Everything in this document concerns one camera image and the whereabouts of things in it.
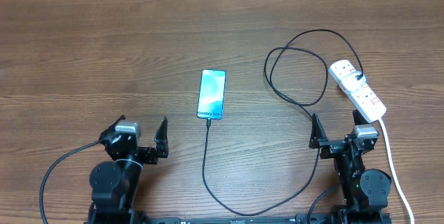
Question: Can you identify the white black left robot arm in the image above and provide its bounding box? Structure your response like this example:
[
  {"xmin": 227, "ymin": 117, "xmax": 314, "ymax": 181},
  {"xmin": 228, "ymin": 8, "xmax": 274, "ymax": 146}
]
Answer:
[{"xmin": 39, "ymin": 115, "xmax": 169, "ymax": 224}]

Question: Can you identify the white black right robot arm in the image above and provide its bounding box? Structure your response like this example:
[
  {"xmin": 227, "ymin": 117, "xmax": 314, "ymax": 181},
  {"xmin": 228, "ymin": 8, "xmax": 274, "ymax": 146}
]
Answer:
[{"xmin": 307, "ymin": 110, "xmax": 392, "ymax": 223}]

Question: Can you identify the white power strip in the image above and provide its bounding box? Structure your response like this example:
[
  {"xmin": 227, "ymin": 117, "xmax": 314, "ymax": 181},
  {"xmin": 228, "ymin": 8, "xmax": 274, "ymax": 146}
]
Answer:
[{"xmin": 328, "ymin": 60, "xmax": 386, "ymax": 123}]

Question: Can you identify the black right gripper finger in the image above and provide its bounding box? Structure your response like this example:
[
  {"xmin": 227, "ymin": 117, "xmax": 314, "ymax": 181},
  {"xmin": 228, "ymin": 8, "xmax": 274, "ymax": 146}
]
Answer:
[
  {"xmin": 309, "ymin": 113, "xmax": 328, "ymax": 149},
  {"xmin": 352, "ymin": 110, "xmax": 368, "ymax": 126}
]

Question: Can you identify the white charger adapter plug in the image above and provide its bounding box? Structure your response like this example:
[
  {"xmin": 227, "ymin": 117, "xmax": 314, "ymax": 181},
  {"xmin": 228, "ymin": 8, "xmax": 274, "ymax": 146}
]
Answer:
[{"xmin": 339, "ymin": 71, "xmax": 366, "ymax": 94}]

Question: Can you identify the blue Galaxy smartphone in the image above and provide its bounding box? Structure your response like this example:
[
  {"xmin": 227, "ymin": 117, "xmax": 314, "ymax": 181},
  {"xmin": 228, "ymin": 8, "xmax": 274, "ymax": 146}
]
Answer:
[{"xmin": 196, "ymin": 69, "xmax": 226, "ymax": 119}]

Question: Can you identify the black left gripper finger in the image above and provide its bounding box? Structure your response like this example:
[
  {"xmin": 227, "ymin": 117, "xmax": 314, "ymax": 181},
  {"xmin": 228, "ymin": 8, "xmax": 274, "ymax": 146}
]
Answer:
[
  {"xmin": 99, "ymin": 114, "xmax": 126, "ymax": 140},
  {"xmin": 154, "ymin": 117, "xmax": 169, "ymax": 158}
]

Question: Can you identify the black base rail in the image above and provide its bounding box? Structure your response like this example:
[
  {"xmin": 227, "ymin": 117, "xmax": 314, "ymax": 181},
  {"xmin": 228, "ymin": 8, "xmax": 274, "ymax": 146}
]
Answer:
[{"xmin": 84, "ymin": 213, "xmax": 392, "ymax": 224}]

